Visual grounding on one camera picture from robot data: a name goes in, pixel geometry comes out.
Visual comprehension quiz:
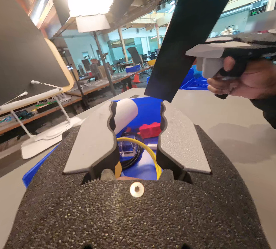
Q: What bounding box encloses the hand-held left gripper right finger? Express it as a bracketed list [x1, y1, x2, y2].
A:
[156, 100, 212, 175]

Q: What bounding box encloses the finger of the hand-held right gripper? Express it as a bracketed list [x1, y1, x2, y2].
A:
[204, 36, 243, 44]
[185, 41, 252, 78]

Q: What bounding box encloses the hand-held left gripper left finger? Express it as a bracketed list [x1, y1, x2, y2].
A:
[63, 101, 120, 176]

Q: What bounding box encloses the black strap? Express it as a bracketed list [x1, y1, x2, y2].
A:
[144, 0, 234, 103]

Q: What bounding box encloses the blue plastic bin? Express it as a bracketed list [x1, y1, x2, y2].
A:
[22, 97, 164, 188]

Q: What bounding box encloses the person's right forearm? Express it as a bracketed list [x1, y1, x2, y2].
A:
[250, 98, 276, 130]

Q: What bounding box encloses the person's right hand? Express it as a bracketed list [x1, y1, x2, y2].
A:
[207, 56, 276, 100]

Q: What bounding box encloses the red plastic clamp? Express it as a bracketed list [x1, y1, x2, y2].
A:
[139, 122, 162, 139]

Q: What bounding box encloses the clear plastic piece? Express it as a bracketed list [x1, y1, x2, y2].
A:
[118, 139, 137, 157]

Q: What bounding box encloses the white stand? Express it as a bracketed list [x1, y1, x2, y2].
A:
[0, 80, 84, 160]

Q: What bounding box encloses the white roll with black caps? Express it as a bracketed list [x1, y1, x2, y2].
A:
[113, 98, 139, 135]

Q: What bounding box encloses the wooden desk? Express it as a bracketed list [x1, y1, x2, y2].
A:
[65, 66, 155, 99]

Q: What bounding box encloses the black freestanding panel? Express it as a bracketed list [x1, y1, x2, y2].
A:
[127, 47, 144, 65]

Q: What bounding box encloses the black pole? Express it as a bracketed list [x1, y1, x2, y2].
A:
[93, 31, 117, 98]

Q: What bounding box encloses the black board with wooden edge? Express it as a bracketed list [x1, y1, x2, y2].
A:
[0, 0, 74, 108]

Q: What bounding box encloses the yellow ethernet cable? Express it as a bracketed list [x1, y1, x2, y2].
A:
[115, 137, 163, 181]

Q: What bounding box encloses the black cord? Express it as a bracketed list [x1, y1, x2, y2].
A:
[120, 131, 144, 169]

